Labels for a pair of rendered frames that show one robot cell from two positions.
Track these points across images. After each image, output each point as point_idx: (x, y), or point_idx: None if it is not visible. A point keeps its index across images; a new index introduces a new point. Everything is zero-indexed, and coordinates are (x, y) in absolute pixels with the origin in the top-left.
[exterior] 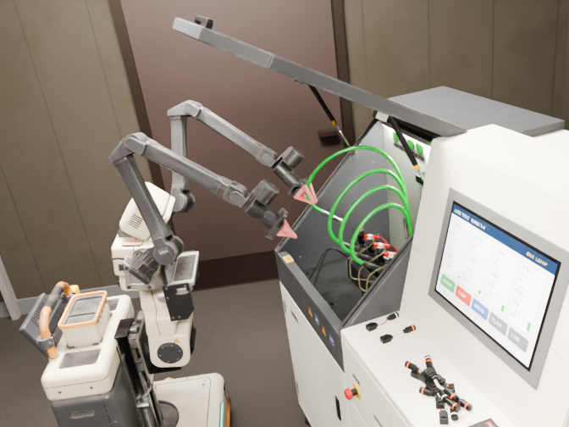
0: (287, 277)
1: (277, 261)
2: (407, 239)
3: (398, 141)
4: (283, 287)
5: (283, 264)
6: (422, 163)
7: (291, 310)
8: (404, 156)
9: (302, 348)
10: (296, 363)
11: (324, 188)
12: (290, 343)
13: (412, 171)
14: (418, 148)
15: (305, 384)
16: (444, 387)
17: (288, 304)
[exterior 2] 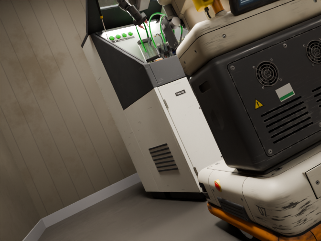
0: (166, 68)
1: (149, 71)
2: (183, 28)
3: (114, 38)
4: (161, 87)
5: (158, 63)
6: (134, 38)
7: (176, 92)
8: (121, 43)
9: (194, 108)
10: (190, 142)
11: (119, 47)
12: (177, 136)
13: (129, 47)
14: (131, 32)
15: (204, 143)
16: None
17: (170, 93)
